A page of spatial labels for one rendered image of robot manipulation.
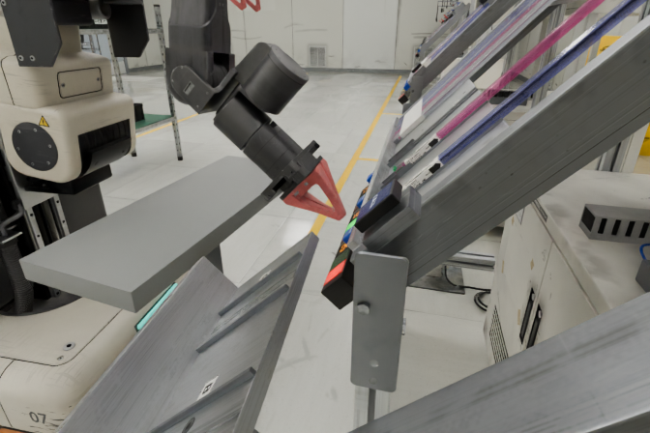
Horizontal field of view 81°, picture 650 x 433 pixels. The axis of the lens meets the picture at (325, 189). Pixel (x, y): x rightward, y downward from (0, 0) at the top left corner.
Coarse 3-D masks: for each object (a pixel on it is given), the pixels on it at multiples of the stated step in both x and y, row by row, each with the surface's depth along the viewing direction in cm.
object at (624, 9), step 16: (624, 0) 35; (640, 0) 34; (608, 16) 35; (624, 16) 35; (592, 32) 36; (576, 48) 36; (560, 64) 37; (528, 80) 39; (544, 80) 38; (512, 96) 40; (528, 96) 39; (496, 112) 40; (480, 128) 41; (464, 144) 42; (448, 160) 43
